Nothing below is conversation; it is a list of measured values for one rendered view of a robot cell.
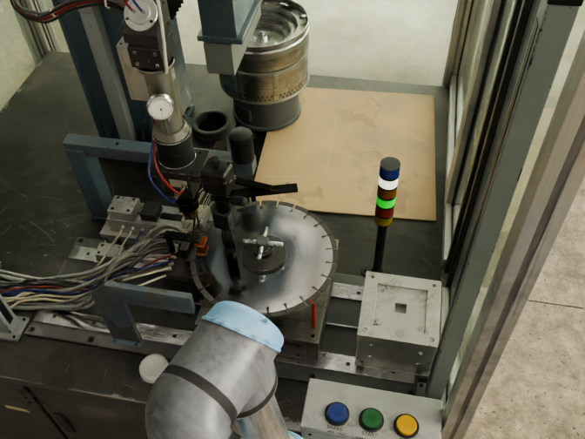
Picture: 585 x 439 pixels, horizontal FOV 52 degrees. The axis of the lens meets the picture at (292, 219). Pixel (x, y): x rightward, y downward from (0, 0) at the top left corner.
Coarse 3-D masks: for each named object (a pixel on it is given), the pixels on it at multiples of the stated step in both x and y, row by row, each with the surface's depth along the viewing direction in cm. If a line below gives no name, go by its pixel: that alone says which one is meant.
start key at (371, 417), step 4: (364, 412) 122; (368, 412) 122; (372, 412) 122; (376, 412) 122; (364, 416) 121; (368, 416) 121; (372, 416) 121; (376, 416) 121; (380, 416) 121; (364, 420) 121; (368, 420) 121; (372, 420) 121; (376, 420) 121; (380, 420) 121; (364, 424) 121; (368, 424) 120; (372, 424) 120; (376, 424) 120; (368, 428) 120; (372, 428) 120; (376, 428) 120
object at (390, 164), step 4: (384, 160) 134; (388, 160) 134; (392, 160) 134; (396, 160) 134; (380, 164) 134; (384, 164) 134; (388, 164) 134; (392, 164) 133; (396, 164) 133; (380, 168) 134; (384, 168) 133; (388, 168) 133; (392, 168) 133; (396, 168) 132; (380, 172) 135; (384, 172) 133; (388, 172) 133; (392, 172) 133; (396, 172) 133; (380, 176) 135; (384, 176) 134; (388, 176) 134; (392, 176) 133; (396, 176) 134
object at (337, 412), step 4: (332, 404) 123; (336, 404) 123; (340, 404) 123; (328, 408) 123; (332, 408) 123; (336, 408) 123; (340, 408) 123; (344, 408) 123; (328, 412) 122; (332, 412) 122; (336, 412) 122; (340, 412) 122; (344, 412) 122; (328, 416) 122; (332, 416) 122; (336, 416) 122; (340, 416) 122; (344, 416) 122; (332, 420) 121; (336, 420) 121; (340, 420) 121; (344, 420) 122
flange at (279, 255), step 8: (272, 240) 146; (280, 240) 146; (248, 248) 144; (256, 248) 142; (272, 248) 142; (280, 248) 144; (248, 256) 143; (256, 256) 142; (264, 256) 141; (272, 256) 142; (280, 256) 142; (248, 264) 141; (256, 264) 141; (264, 264) 141; (272, 264) 141; (280, 264) 141; (256, 272) 141; (264, 272) 140
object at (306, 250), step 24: (240, 216) 153; (264, 216) 152; (288, 216) 152; (216, 240) 148; (240, 240) 147; (288, 240) 147; (312, 240) 147; (216, 264) 143; (240, 264) 143; (288, 264) 142; (312, 264) 142; (216, 288) 138; (240, 288) 138; (264, 288) 138; (288, 288) 138; (312, 288) 137; (264, 312) 134
